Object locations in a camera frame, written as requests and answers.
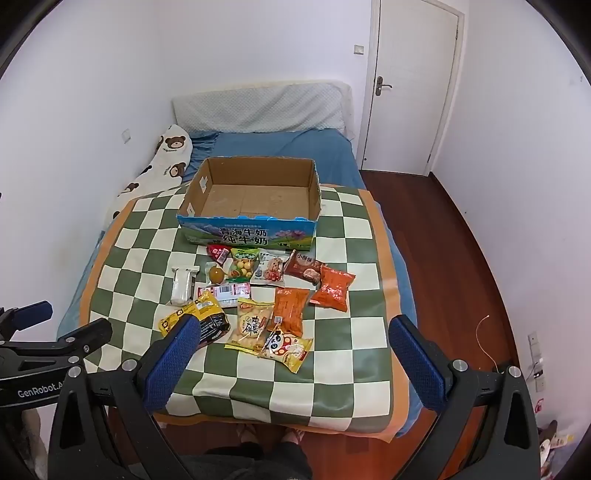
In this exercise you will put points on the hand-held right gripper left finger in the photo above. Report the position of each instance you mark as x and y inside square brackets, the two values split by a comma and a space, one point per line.
[171, 364]

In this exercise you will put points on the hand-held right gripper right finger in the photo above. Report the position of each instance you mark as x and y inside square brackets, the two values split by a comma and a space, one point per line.
[418, 364]

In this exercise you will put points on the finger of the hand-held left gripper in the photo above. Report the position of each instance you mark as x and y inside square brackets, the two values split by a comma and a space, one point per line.
[87, 334]
[32, 313]

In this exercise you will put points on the yellow and black snack packet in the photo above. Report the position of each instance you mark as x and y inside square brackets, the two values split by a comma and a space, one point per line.
[210, 314]

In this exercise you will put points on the plain white snack packet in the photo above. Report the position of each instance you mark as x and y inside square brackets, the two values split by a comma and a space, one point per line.
[182, 288]

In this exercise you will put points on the yellow rice cracker packet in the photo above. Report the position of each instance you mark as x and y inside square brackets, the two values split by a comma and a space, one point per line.
[249, 325]

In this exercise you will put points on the red and white snack packet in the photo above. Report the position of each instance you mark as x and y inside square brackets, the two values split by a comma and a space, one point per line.
[226, 293]

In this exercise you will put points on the clear packet with brown egg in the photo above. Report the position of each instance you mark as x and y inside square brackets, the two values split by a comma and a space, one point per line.
[215, 274]

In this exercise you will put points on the orange snack packet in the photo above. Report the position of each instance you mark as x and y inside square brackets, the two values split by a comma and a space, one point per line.
[333, 288]
[290, 309]

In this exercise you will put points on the panda print snack packet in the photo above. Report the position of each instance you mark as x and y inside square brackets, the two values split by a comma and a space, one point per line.
[286, 350]

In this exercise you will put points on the small red snack packet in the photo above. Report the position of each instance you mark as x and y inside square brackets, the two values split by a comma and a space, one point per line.
[218, 253]

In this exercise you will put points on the green colourful candy packet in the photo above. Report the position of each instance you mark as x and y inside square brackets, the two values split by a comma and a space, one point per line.
[242, 266]

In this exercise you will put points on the clear cookie packet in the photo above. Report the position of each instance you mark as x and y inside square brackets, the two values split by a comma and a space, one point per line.
[271, 270]

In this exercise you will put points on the dark brown snack packet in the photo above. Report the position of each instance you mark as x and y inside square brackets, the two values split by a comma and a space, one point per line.
[302, 266]

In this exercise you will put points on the printed cardboard box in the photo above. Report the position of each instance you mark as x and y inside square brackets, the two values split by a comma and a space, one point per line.
[254, 198]

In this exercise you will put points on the person's left forearm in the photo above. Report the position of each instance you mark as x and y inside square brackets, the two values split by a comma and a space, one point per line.
[32, 438]

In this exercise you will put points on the green white checkered mat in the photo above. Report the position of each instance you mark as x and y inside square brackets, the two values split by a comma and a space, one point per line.
[138, 258]

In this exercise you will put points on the person's black trousers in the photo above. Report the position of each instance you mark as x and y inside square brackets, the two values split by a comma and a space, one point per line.
[258, 461]

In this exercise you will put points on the bear print pillow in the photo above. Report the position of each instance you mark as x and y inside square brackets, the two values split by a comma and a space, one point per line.
[161, 166]

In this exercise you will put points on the blue bed sheet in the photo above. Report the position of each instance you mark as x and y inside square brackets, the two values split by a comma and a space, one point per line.
[286, 147]

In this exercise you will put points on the grey white pillow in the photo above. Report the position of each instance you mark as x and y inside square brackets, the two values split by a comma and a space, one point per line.
[263, 106]

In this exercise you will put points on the white door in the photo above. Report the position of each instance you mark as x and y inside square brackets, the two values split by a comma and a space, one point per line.
[411, 69]

